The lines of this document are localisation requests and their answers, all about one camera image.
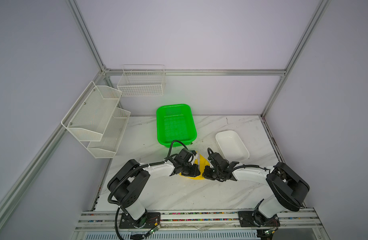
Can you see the green plastic basket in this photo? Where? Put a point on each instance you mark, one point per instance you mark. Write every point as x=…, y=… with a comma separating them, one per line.
x=175, y=122

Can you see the white wire basket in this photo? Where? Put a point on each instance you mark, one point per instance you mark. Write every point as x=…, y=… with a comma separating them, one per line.
x=142, y=81

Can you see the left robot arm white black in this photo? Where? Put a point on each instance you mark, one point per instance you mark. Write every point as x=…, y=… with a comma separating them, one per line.
x=129, y=182

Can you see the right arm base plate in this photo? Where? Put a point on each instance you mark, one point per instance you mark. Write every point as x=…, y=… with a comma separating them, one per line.
x=256, y=219

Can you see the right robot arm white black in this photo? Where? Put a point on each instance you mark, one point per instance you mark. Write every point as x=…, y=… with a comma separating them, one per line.
x=289, y=190

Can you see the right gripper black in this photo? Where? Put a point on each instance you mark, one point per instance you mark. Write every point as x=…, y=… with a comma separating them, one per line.
x=206, y=175

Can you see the white rectangular dish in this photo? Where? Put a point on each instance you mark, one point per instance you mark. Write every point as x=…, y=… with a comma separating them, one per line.
x=231, y=146

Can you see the aluminium front rail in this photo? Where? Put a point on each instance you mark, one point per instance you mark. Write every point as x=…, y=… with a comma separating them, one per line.
x=199, y=220

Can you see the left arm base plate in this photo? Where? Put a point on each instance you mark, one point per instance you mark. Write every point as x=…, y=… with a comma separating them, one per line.
x=146, y=221

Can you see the white mesh two-tier shelf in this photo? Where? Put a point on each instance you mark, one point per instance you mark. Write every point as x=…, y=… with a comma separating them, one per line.
x=97, y=121

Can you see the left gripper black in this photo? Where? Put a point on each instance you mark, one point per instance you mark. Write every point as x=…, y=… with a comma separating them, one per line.
x=194, y=172

